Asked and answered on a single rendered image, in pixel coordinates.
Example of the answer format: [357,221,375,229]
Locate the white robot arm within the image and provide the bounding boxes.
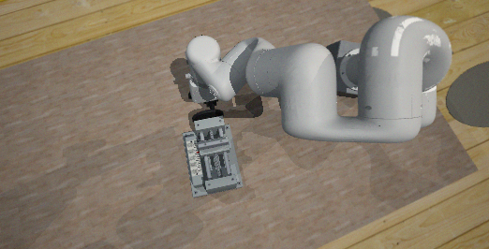
[185,15,452,143]

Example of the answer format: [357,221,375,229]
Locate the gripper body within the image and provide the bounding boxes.
[189,79,217,103]

